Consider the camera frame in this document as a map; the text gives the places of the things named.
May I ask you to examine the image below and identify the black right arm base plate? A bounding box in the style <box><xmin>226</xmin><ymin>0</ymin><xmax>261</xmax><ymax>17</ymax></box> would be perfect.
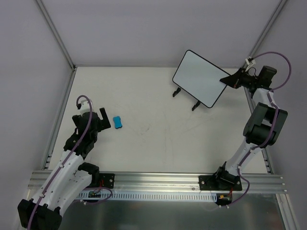
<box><xmin>199</xmin><ymin>175</ymin><xmax>242</xmax><ymax>191</ymax></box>

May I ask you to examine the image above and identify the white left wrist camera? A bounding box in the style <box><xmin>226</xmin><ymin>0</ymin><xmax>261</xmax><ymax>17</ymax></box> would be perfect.
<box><xmin>77</xmin><ymin>100</ymin><xmax>93</xmax><ymax>115</ymax></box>

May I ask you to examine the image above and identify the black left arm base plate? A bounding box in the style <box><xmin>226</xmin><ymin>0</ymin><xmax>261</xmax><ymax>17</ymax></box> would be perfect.
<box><xmin>98</xmin><ymin>173</ymin><xmax>115</xmax><ymax>189</ymax></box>

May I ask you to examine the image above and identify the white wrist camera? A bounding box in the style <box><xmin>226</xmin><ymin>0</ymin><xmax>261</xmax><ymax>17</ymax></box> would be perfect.
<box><xmin>245</xmin><ymin>57</ymin><xmax>256</xmax><ymax>72</ymax></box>
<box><xmin>77</xmin><ymin>100</ymin><xmax>93</xmax><ymax>115</ymax></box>

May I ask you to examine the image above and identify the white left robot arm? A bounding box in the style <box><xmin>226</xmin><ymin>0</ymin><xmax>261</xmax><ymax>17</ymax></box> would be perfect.
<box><xmin>17</xmin><ymin>105</ymin><xmax>111</xmax><ymax>230</ymax></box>

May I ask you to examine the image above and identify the aluminium frame post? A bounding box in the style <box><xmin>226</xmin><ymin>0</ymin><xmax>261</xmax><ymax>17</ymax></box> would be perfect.
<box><xmin>34</xmin><ymin>0</ymin><xmax>76</xmax><ymax>71</ymax></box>
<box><xmin>248</xmin><ymin>0</ymin><xmax>288</xmax><ymax>57</ymax></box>

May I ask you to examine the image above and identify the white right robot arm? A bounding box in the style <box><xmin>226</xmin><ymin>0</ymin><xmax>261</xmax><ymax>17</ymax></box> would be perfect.
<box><xmin>209</xmin><ymin>66</ymin><xmax>288</xmax><ymax>190</ymax></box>

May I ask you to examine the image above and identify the small white whiteboard black frame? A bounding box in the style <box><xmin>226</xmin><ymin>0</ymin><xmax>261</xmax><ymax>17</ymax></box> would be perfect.
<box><xmin>172</xmin><ymin>50</ymin><xmax>230</xmax><ymax>108</ymax></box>

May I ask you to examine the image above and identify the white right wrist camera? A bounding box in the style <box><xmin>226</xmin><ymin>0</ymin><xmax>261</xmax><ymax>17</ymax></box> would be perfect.
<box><xmin>245</xmin><ymin>57</ymin><xmax>256</xmax><ymax>72</ymax></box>

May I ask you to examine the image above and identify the left aluminium frame post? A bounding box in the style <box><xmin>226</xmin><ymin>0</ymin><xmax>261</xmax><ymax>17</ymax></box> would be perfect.
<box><xmin>34</xmin><ymin>0</ymin><xmax>76</xmax><ymax>71</ymax></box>

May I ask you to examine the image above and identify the blue whiteboard eraser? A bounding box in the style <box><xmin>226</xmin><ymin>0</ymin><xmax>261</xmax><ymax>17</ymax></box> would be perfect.
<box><xmin>113</xmin><ymin>116</ymin><xmax>123</xmax><ymax>129</ymax></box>

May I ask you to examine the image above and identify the right aluminium frame post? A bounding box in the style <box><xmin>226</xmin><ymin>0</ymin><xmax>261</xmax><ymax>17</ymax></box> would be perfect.
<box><xmin>248</xmin><ymin>0</ymin><xmax>288</xmax><ymax>57</ymax></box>

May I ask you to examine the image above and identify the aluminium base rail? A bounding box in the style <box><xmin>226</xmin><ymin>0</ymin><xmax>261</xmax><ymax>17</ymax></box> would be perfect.
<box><xmin>28</xmin><ymin>169</ymin><xmax>287</xmax><ymax>192</ymax></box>

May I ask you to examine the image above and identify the white slotted cable duct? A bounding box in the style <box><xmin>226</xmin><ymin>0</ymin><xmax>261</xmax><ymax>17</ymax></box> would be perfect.
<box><xmin>76</xmin><ymin>190</ymin><xmax>217</xmax><ymax>203</ymax></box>

